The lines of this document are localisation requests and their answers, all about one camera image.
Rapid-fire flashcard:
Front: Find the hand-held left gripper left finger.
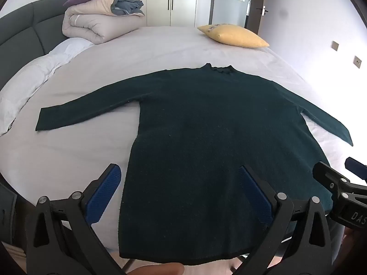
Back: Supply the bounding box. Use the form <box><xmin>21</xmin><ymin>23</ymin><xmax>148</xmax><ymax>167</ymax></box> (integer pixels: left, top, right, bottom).
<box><xmin>25</xmin><ymin>163</ymin><xmax>127</xmax><ymax>275</ymax></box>

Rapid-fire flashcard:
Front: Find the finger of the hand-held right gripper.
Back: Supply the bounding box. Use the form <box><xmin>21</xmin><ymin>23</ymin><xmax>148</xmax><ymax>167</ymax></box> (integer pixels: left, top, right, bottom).
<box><xmin>345</xmin><ymin>157</ymin><xmax>367</xmax><ymax>185</ymax></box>
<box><xmin>312</xmin><ymin>162</ymin><xmax>349</xmax><ymax>204</ymax></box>

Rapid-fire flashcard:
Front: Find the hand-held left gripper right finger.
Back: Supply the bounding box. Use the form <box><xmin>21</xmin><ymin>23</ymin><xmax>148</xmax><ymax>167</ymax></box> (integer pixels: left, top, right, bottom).
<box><xmin>239</xmin><ymin>165</ymin><xmax>334</xmax><ymax>275</ymax></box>

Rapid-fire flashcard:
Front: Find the dark green sweater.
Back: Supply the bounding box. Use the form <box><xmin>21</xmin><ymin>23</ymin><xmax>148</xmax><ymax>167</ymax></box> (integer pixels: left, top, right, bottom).
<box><xmin>35</xmin><ymin>63</ymin><xmax>354</xmax><ymax>266</ymax></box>

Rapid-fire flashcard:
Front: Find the person's right hand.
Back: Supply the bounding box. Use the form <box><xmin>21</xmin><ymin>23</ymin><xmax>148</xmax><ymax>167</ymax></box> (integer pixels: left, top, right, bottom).
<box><xmin>342</xmin><ymin>226</ymin><xmax>367</xmax><ymax>267</ymax></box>

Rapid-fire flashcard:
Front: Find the bed with white sheet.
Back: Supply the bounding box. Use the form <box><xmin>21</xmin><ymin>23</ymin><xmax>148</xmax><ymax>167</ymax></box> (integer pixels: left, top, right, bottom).
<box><xmin>0</xmin><ymin>25</ymin><xmax>346</xmax><ymax>267</ymax></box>

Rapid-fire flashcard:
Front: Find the yellow pillow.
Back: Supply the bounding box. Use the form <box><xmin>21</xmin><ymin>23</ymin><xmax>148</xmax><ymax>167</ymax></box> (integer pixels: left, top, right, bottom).
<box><xmin>197</xmin><ymin>24</ymin><xmax>270</xmax><ymax>48</ymax></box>

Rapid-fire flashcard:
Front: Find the dark wooden door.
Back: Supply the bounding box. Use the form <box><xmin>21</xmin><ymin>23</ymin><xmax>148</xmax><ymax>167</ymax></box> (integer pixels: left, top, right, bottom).
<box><xmin>246</xmin><ymin>0</ymin><xmax>268</xmax><ymax>36</ymax></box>

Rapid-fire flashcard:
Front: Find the folded beige duvet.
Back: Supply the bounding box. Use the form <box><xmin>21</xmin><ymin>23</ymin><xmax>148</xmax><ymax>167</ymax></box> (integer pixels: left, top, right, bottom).
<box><xmin>62</xmin><ymin>0</ymin><xmax>147</xmax><ymax>45</ymax></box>

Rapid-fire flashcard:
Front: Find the grey padded headboard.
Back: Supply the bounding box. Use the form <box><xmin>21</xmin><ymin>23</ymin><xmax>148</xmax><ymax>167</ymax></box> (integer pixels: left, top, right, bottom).
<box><xmin>0</xmin><ymin>0</ymin><xmax>86</xmax><ymax>91</ymax></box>

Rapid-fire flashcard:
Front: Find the blue-grey blanket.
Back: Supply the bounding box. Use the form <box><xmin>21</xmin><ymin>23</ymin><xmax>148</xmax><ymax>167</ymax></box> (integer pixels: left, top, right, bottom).
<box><xmin>110</xmin><ymin>0</ymin><xmax>145</xmax><ymax>17</ymax></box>

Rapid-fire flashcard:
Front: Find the cream wardrobe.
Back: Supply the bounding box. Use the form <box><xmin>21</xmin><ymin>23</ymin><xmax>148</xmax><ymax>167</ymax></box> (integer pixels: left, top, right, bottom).
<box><xmin>103</xmin><ymin>0</ymin><xmax>214</xmax><ymax>28</ymax></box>

